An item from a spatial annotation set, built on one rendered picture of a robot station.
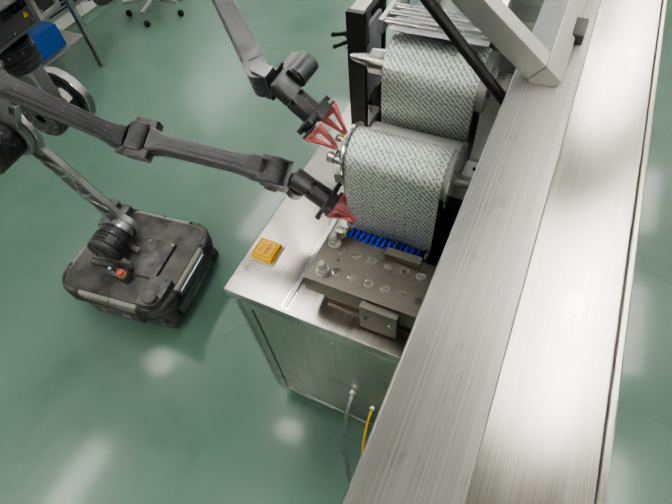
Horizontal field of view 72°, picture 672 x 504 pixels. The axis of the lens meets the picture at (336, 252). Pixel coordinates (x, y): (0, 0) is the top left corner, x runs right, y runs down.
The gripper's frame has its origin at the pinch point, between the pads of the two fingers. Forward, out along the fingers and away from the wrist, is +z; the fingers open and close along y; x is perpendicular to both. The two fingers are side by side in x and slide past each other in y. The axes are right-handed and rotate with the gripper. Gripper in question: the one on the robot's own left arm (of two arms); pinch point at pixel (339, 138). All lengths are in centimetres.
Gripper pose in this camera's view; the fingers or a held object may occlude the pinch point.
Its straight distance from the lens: 116.9
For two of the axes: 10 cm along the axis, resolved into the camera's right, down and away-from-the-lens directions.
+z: 7.4, 6.0, 3.0
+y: -4.1, 7.6, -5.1
